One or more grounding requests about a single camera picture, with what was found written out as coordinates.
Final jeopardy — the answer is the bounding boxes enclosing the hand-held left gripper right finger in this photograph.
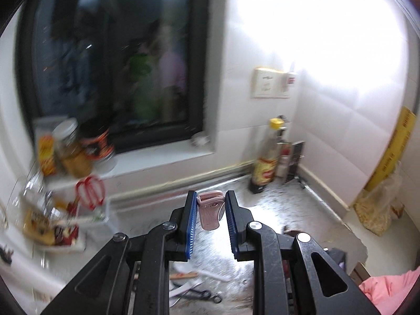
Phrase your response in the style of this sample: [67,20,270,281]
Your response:
[225,190,379,315]

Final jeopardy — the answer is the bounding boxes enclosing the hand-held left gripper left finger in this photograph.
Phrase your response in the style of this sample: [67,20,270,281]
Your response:
[41,190,199,315]

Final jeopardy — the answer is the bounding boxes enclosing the tan disposable chopstick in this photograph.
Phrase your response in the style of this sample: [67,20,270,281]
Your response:
[171,270,200,280]

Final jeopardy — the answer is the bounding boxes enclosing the vinegar bottle yellow cap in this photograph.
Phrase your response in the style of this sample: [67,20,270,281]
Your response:
[248,118,287,194]

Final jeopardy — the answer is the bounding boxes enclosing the crumpled white tissue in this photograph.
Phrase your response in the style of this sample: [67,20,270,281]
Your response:
[191,133,211,147]

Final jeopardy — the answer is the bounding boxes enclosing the clear plastic container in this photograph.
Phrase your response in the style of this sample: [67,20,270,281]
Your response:
[70,184,112,227]

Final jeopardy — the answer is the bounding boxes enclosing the black orange labelled jar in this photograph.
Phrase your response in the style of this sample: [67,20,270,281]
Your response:
[80,128,118,173]

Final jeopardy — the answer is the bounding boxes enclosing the white plastic tray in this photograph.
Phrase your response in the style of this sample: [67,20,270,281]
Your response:
[33,223,87,253]

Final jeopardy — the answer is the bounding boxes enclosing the glass jar yellow contents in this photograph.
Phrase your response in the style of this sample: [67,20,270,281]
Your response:
[52,118,94,178]

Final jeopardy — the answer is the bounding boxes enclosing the plastic bag yellow contents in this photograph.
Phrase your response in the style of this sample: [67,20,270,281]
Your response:
[354,161,404,236]

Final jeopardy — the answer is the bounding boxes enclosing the orange yellow seasoning packet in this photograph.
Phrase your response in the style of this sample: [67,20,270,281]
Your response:
[36,134,58,176]

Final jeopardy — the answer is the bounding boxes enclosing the pink clothing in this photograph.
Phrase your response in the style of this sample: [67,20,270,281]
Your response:
[358,268,420,315]

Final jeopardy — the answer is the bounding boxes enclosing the red handled scissors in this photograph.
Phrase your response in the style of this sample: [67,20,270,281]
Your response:
[75,175,106,209]

